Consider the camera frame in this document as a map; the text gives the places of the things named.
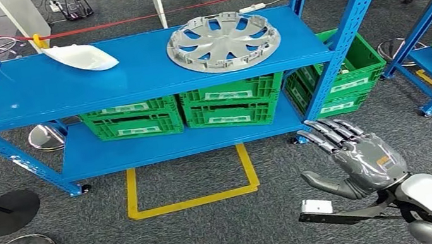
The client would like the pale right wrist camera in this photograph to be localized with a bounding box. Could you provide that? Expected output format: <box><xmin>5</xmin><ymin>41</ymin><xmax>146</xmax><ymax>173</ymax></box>
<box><xmin>299</xmin><ymin>197</ymin><xmax>335</xmax><ymax>219</ymax></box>

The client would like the yellow hook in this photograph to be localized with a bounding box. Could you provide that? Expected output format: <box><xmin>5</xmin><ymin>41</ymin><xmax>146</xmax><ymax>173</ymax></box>
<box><xmin>31</xmin><ymin>32</ymin><xmax>50</xmax><ymax>51</ymax></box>

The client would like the black device with cables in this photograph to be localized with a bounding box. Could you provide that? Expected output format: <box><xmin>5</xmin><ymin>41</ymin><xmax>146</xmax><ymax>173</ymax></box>
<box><xmin>58</xmin><ymin>0</ymin><xmax>95</xmax><ymax>23</ymax></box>

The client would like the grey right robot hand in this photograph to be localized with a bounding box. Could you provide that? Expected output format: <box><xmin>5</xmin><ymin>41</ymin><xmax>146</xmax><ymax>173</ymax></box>
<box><xmin>292</xmin><ymin>106</ymin><xmax>413</xmax><ymax>208</ymax></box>

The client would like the yellow floor tape outline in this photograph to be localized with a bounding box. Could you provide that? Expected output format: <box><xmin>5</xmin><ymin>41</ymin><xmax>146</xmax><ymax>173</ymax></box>
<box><xmin>119</xmin><ymin>141</ymin><xmax>264</xmax><ymax>223</ymax></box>

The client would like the white plastic mirror cover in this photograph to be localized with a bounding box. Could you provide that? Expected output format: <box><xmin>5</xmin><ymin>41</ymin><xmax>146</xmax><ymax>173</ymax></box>
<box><xmin>40</xmin><ymin>38</ymin><xmax>121</xmax><ymax>80</ymax></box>

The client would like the black camera bracket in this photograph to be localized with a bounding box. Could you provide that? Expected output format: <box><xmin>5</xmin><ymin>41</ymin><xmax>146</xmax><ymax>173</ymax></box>
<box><xmin>296</xmin><ymin>190</ymin><xmax>404</xmax><ymax>235</ymax></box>

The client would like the silver plastic wheel hubcap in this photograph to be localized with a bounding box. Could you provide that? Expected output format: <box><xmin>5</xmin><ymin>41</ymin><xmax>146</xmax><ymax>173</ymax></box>
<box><xmin>162</xmin><ymin>4</ymin><xmax>285</xmax><ymax>81</ymax></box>

